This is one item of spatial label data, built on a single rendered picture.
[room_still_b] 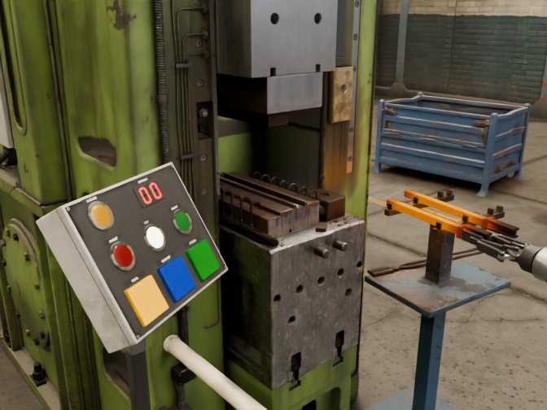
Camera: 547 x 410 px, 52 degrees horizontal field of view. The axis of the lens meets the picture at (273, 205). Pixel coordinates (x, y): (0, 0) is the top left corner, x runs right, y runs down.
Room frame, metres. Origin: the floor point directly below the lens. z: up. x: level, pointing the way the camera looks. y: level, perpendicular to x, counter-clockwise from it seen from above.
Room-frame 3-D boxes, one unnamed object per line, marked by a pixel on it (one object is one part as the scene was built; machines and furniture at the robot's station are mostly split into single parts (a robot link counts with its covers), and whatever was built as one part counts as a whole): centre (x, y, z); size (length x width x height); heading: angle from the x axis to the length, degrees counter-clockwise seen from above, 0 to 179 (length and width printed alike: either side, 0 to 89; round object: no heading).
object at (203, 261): (1.12, 0.16, 1.01); 0.07 x 0.05 x 0.07; 155
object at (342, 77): (1.81, -0.22, 1.27); 0.09 x 0.02 x 0.17; 130
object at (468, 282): (1.75, -0.56, 0.64); 0.40 x 0.30 x 0.02; 122
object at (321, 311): (1.71, 0.04, 0.69); 0.56 x 0.38 x 0.45; 40
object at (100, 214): (0.98, 0.32, 1.16); 0.05 x 0.03 x 0.04; 130
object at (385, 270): (1.89, -0.61, 0.66); 0.60 x 0.04 x 0.01; 114
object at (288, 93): (1.67, 0.08, 1.32); 0.42 x 0.20 x 0.10; 40
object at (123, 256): (0.96, 0.28, 1.09); 0.05 x 0.03 x 0.04; 130
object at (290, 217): (1.67, 0.08, 0.96); 0.42 x 0.20 x 0.09; 40
